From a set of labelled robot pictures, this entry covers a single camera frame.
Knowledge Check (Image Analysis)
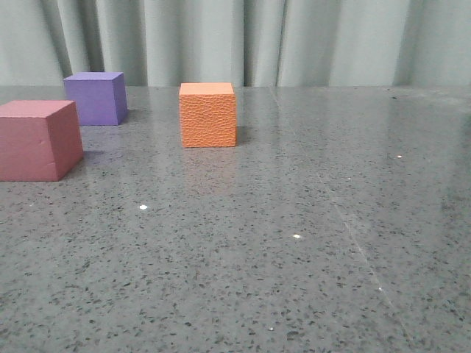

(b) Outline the orange textured foam cube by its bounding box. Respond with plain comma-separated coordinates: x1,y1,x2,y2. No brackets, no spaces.
179,82,236,148

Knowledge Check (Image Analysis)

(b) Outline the purple foam cube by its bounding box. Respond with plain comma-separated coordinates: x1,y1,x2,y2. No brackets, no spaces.
63,72,128,126

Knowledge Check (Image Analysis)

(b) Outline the pale green curtain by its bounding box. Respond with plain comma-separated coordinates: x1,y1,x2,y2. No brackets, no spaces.
1,1,470,87

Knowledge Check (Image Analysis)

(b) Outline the red foam cube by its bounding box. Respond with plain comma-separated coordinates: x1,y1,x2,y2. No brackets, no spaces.
1,100,83,181

